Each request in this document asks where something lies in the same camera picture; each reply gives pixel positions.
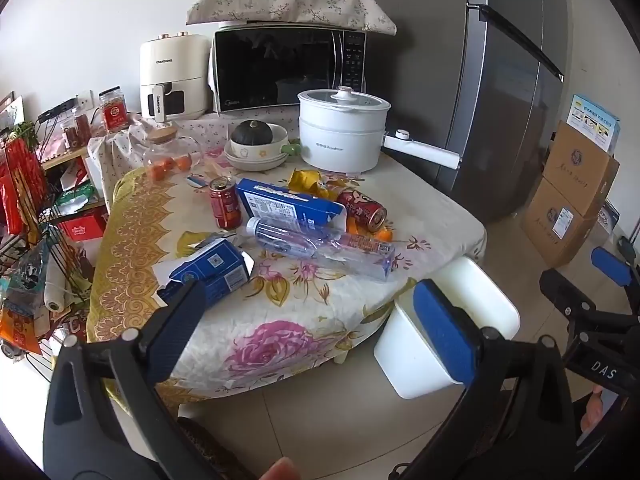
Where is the person's right hand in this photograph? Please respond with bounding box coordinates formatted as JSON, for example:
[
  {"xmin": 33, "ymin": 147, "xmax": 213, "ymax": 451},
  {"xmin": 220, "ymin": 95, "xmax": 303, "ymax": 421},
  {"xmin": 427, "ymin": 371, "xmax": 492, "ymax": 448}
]
[{"xmin": 580, "ymin": 384, "xmax": 618, "ymax": 433}]

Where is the white plate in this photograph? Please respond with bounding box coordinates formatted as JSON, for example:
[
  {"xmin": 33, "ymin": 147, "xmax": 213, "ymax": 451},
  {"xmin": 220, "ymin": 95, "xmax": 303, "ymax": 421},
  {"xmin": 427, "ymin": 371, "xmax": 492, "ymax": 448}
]
[{"xmin": 224, "ymin": 149, "xmax": 290, "ymax": 172}]

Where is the yellow foil snack wrapper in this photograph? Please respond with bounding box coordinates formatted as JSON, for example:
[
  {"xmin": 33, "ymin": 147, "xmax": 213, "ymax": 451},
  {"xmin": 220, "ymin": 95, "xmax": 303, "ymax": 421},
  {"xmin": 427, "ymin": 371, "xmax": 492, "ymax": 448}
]
[{"xmin": 289, "ymin": 169, "xmax": 343, "ymax": 201}]

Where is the red box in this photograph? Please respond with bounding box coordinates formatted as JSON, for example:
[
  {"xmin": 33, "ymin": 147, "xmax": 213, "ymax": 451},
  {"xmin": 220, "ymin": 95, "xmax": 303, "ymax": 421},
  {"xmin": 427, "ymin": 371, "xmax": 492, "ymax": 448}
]
[{"xmin": 57, "ymin": 210, "xmax": 108, "ymax": 256}]

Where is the red label glass jar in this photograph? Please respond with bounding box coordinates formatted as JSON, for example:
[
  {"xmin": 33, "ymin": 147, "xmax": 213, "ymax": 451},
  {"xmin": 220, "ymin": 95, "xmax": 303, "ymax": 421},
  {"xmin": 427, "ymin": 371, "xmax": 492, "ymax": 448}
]
[{"xmin": 98, "ymin": 86, "xmax": 126, "ymax": 133}]

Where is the white flower print bowl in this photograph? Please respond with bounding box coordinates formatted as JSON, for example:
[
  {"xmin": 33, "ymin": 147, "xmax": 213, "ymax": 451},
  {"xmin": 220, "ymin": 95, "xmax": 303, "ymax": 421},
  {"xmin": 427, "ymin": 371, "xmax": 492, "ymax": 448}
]
[{"xmin": 229, "ymin": 124, "xmax": 289, "ymax": 161}]

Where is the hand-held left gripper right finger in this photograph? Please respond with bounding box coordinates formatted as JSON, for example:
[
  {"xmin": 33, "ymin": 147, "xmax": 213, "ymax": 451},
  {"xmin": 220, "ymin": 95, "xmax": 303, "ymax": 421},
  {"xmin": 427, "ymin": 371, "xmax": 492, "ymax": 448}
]
[{"xmin": 390, "ymin": 279, "xmax": 581, "ymax": 480}]

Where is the white paper roll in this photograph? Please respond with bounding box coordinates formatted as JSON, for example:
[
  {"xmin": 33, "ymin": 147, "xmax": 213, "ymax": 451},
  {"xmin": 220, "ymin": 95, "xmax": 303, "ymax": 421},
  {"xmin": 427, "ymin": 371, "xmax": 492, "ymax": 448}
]
[{"xmin": 44, "ymin": 255, "xmax": 71, "ymax": 312}]

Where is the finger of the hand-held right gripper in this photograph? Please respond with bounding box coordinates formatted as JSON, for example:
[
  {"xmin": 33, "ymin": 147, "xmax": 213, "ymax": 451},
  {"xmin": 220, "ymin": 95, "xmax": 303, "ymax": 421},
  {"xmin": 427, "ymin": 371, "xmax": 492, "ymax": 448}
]
[
  {"xmin": 539, "ymin": 267, "xmax": 640, "ymax": 342},
  {"xmin": 590, "ymin": 246, "xmax": 640, "ymax": 291}
]

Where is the white electric cooking pot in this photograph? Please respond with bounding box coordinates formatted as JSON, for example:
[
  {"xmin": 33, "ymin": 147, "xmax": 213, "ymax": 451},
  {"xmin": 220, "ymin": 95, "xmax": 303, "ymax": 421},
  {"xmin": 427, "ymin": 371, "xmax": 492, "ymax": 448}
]
[{"xmin": 298, "ymin": 86, "xmax": 461, "ymax": 173}]

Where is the cream air fryer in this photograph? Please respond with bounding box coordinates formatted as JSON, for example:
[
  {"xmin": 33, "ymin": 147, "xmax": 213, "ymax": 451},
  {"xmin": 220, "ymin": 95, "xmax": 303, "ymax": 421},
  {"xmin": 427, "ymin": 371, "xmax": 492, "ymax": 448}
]
[{"xmin": 139, "ymin": 33, "xmax": 212, "ymax": 123}]

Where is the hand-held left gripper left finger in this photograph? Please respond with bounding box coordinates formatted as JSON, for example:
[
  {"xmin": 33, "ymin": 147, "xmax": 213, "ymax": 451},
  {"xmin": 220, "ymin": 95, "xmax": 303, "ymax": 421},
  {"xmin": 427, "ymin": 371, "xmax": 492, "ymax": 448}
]
[{"xmin": 42, "ymin": 279, "xmax": 226, "ymax": 480}]

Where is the blue and white box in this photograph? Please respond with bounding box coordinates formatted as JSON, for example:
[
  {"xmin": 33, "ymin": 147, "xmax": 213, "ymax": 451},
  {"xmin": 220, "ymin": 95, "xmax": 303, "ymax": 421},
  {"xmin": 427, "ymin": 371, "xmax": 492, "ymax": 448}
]
[{"xmin": 567, "ymin": 94, "xmax": 622, "ymax": 155}]

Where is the small printed box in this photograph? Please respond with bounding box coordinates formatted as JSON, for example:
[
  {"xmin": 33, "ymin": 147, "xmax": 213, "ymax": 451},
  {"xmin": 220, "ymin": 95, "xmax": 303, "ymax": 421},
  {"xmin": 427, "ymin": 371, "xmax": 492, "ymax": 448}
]
[{"xmin": 597, "ymin": 199, "xmax": 621, "ymax": 235}]

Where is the floral cloth cover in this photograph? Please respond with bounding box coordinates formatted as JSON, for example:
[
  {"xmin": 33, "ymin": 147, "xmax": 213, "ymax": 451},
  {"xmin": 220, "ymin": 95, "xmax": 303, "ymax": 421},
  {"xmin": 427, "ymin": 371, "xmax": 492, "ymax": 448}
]
[{"xmin": 186, "ymin": 0, "xmax": 398, "ymax": 37}]

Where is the orange packet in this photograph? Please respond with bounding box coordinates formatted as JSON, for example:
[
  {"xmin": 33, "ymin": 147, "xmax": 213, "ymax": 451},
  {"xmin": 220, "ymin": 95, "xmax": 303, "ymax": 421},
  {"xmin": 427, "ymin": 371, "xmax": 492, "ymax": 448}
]
[{"xmin": 0, "ymin": 305, "xmax": 43, "ymax": 356}]

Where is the red packets bundle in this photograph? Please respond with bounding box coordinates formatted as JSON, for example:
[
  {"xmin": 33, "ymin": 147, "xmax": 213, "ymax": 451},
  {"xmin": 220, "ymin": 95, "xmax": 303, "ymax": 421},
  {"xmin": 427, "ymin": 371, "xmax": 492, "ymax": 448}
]
[{"xmin": 0, "ymin": 137, "xmax": 48, "ymax": 236}]

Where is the glass teapot with wooden lid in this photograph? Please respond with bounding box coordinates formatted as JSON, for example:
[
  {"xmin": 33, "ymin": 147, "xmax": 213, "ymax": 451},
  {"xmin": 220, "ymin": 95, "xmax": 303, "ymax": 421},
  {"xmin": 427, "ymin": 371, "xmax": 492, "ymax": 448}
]
[{"xmin": 142, "ymin": 127, "xmax": 203, "ymax": 181}]

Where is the white plastic bin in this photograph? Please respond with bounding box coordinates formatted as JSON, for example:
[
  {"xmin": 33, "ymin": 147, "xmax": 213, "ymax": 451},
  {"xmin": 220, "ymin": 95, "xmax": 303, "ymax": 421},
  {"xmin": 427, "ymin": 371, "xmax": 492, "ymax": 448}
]
[{"xmin": 374, "ymin": 256, "xmax": 521, "ymax": 400}]

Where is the green packet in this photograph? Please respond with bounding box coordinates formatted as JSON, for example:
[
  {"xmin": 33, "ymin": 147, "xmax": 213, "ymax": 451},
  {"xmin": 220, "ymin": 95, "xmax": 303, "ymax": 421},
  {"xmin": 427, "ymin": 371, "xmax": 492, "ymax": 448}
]
[{"xmin": 55, "ymin": 185, "xmax": 98, "ymax": 211}]

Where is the large blue carton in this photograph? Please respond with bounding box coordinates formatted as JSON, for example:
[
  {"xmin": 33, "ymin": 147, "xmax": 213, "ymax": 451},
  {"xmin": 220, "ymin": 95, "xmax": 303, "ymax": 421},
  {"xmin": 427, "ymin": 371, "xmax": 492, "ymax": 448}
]
[{"xmin": 235, "ymin": 178, "xmax": 348, "ymax": 233}]

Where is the black microwave oven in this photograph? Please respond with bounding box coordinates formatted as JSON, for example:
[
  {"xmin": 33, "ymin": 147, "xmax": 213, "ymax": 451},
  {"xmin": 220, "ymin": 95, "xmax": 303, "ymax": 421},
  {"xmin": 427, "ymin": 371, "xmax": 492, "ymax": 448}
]
[{"xmin": 209, "ymin": 25, "xmax": 368, "ymax": 115}]

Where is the small blue carton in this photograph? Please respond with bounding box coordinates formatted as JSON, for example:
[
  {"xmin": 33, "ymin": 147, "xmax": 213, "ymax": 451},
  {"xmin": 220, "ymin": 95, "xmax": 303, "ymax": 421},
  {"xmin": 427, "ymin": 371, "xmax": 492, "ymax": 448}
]
[{"xmin": 157, "ymin": 238, "xmax": 253, "ymax": 306}]

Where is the person's left hand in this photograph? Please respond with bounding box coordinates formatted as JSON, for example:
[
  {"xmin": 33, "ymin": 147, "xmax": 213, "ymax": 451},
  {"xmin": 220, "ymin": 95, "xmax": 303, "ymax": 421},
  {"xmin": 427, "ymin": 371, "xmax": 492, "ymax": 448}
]
[{"xmin": 260, "ymin": 456, "xmax": 303, "ymax": 480}]

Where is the clear plastic bottle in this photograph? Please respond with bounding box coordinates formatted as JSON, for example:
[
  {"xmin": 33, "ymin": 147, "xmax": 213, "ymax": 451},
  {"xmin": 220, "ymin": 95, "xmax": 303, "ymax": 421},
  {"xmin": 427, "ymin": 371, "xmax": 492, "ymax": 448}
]
[{"xmin": 245, "ymin": 216, "xmax": 396, "ymax": 283}]

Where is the dark green pumpkin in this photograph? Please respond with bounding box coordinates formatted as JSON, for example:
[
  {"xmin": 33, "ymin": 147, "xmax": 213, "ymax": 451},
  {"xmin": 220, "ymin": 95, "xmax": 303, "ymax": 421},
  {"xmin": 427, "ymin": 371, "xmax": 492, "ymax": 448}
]
[{"xmin": 231, "ymin": 120, "xmax": 274, "ymax": 147}]

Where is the black wire rack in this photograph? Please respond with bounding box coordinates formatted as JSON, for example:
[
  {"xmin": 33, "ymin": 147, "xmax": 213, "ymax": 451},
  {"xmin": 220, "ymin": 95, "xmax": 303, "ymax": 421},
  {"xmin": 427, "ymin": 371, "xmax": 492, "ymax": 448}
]
[{"xmin": 0, "ymin": 200, "xmax": 96, "ymax": 376}]

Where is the grey refrigerator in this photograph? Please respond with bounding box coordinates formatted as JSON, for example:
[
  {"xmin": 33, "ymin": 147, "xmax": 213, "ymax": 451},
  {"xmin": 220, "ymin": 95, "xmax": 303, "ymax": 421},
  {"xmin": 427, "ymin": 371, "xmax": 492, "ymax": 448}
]
[{"xmin": 367, "ymin": 0, "xmax": 568, "ymax": 223}]

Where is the red cartoon print drink can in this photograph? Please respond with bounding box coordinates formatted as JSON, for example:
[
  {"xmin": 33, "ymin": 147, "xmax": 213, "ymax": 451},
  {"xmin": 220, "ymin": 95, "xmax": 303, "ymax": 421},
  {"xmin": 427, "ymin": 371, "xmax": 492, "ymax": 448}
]
[{"xmin": 336, "ymin": 187, "xmax": 388, "ymax": 233}]

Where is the black power strip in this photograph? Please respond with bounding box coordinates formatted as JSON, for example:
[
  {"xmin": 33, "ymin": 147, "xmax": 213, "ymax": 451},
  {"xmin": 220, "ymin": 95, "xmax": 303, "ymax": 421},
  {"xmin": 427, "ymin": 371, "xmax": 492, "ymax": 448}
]
[{"xmin": 37, "ymin": 100, "xmax": 78, "ymax": 123}]

